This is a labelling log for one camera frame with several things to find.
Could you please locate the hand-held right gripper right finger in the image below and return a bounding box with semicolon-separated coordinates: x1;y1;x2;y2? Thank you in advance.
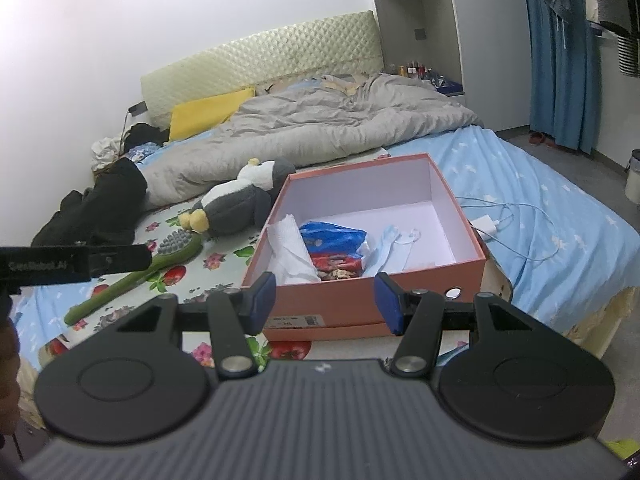
372;271;533;376

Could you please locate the yellow pillow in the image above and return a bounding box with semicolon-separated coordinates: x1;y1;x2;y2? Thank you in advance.
169;87;257;142

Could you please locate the dark cloth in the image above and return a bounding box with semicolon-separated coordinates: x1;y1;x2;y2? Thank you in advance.
125;122;171;153

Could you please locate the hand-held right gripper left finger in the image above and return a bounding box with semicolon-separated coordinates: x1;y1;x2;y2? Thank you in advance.
115;271;278;378

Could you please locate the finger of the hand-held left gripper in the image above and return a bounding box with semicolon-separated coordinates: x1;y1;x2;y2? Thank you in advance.
87;244;153;278

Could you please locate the person's left hand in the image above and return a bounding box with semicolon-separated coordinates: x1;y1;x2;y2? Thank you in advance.
0;295;22;436

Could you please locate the white paper towel roll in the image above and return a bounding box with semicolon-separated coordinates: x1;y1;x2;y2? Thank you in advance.
267;214;322;286

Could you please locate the grey quilt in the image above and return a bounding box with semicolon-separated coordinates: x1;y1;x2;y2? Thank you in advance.
132;72;485;206

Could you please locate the cream padded headboard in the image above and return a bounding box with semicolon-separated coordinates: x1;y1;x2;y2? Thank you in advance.
140;10;383;128

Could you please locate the row of cosmetic bottles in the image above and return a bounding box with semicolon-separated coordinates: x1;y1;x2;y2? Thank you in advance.
387;60;441;81

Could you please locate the blue plastic bag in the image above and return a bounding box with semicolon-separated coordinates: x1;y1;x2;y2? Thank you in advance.
299;221;368;256

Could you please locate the blue curtain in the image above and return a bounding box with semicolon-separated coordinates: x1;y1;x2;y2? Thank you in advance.
520;0;608;153

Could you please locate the blue tray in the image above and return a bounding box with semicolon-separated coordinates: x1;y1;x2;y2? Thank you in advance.
430;75;466;97

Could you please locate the black clothes pile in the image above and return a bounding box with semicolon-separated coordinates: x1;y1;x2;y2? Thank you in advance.
31;160;149;251

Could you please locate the red snack packet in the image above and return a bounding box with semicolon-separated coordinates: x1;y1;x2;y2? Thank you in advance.
311;254;362;281

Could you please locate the blue bed sheet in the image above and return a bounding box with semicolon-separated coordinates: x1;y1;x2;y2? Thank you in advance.
10;77;640;361

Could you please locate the grey white penguin plush toy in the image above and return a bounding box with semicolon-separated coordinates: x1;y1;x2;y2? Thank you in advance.
180;158;297;238

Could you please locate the orange cardboard box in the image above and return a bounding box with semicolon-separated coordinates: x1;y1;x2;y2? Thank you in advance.
241;152;487;343

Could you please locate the white charger with cable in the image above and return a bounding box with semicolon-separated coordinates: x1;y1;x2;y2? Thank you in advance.
460;197;571;263

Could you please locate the green toothbrush plush toy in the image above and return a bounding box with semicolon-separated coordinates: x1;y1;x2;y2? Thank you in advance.
64;228;205;326

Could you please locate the white cloth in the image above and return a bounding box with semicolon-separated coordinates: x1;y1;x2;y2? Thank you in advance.
91;136;126;171

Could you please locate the white trash bin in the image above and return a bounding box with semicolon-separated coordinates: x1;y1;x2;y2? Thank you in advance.
624;149;640;203

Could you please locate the fruit printed plastic mat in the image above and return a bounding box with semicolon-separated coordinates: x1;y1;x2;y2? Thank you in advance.
45;200;321;366

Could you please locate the green object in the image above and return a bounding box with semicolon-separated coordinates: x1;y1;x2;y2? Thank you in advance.
602;437;640;461

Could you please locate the striped garment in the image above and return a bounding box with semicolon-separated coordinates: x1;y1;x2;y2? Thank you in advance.
617;35;640;78

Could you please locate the clear package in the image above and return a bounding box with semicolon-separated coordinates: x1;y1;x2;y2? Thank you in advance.
360;224;422;277

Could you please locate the grey white wardrobe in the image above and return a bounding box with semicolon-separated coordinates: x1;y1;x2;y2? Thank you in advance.
365;0;533;133

